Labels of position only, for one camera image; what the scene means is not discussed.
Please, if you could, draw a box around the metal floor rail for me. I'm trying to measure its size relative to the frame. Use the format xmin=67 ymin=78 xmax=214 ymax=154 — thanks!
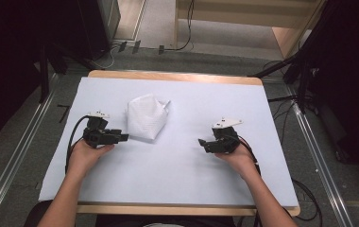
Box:
xmin=0 ymin=73 xmax=60 ymax=227
xmin=284 ymin=84 xmax=355 ymax=227

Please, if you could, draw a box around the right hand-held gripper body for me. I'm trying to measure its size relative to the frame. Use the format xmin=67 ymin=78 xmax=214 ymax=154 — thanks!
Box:
xmin=210 ymin=116 xmax=244 ymax=154

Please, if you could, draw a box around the dark cabinet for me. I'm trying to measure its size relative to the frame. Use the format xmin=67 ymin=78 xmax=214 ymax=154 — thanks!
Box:
xmin=75 ymin=0 xmax=123 ymax=61

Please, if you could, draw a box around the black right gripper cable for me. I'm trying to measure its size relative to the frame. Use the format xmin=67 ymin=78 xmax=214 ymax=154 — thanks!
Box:
xmin=236 ymin=134 xmax=263 ymax=227

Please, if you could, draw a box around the thin black hanging cable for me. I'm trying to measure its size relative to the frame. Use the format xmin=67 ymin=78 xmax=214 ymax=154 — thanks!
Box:
xmin=163 ymin=0 xmax=197 ymax=52

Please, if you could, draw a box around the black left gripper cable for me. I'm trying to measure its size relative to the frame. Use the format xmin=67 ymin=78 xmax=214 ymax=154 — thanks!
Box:
xmin=64 ymin=114 xmax=91 ymax=175

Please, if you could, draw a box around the white table cover sheet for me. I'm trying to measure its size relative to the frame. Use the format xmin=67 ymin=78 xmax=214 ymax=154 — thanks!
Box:
xmin=38 ymin=77 xmax=300 ymax=208

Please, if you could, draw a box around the black stand with cables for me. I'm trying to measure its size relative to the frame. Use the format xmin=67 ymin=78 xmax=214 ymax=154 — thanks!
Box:
xmin=248 ymin=53 xmax=323 ymax=114

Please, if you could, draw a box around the black metal stand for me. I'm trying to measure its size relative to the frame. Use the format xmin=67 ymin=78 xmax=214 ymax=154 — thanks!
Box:
xmin=37 ymin=44 xmax=70 ymax=104

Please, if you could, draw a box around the light wooden shelf unit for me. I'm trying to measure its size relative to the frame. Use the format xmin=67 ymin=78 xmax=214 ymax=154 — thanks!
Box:
xmin=173 ymin=0 xmax=327 ymax=61

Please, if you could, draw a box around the black floor cable loop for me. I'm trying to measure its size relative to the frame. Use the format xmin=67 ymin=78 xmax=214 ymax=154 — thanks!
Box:
xmin=289 ymin=177 xmax=323 ymax=222

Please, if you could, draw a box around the black curtain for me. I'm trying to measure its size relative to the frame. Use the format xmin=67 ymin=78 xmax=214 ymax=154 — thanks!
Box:
xmin=294 ymin=0 xmax=359 ymax=187
xmin=0 ymin=0 xmax=84 ymax=151

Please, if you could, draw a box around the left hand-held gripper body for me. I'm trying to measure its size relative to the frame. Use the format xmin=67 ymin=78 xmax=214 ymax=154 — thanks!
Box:
xmin=82 ymin=110 xmax=124 ymax=149

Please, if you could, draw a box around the person's right hand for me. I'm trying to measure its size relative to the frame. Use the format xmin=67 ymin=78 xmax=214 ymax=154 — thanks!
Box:
xmin=214 ymin=145 xmax=260 ymax=183

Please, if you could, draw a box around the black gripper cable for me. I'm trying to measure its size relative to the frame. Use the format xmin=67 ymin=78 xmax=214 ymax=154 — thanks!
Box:
xmin=236 ymin=134 xmax=263 ymax=227
xmin=64 ymin=114 xmax=91 ymax=175

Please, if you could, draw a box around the white floor cable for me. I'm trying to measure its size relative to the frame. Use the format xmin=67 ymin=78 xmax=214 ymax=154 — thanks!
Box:
xmin=91 ymin=45 xmax=120 ymax=70

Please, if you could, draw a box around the wooden table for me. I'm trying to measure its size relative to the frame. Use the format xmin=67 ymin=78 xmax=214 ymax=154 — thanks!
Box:
xmin=76 ymin=69 xmax=301 ymax=218

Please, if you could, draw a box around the person's left hand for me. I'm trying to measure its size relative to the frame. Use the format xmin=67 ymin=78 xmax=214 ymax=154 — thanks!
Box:
xmin=66 ymin=139 xmax=116 ymax=178

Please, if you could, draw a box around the white mesh laundry bag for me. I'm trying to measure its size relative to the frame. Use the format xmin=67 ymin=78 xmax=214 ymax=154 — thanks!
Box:
xmin=127 ymin=93 xmax=172 ymax=142

